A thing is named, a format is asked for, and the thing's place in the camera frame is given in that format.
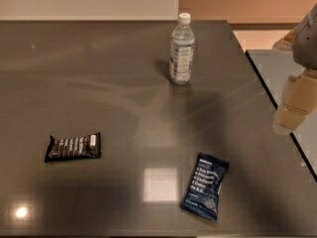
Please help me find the grey side table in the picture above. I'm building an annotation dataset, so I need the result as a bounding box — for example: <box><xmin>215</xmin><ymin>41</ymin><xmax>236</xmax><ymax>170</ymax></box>
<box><xmin>245</xmin><ymin>49</ymin><xmax>317</xmax><ymax>182</ymax></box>

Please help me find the black snack bar wrapper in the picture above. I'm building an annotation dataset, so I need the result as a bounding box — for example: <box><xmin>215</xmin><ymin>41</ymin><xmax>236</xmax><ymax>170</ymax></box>
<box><xmin>45</xmin><ymin>133</ymin><xmax>102</xmax><ymax>163</ymax></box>

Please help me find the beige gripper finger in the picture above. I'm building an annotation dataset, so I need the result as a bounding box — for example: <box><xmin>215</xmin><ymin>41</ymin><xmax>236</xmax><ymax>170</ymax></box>
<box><xmin>272</xmin><ymin>68</ymin><xmax>317</xmax><ymax>135</ymax></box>

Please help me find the clear plastic water bottle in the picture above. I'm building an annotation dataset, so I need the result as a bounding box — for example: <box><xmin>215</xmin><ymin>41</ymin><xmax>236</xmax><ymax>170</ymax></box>
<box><xmin>169</xmin><ymin>13</ymin><xmax>195</xmax><ymax>84</ymax></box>

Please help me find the dark blue snack bar wrapper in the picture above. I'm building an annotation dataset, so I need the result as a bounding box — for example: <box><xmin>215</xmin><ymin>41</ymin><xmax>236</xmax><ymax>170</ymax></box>
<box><xmin>180</xmin><ymin>153</ymin><xmax>230</xmax><ymax>221</ymax></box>

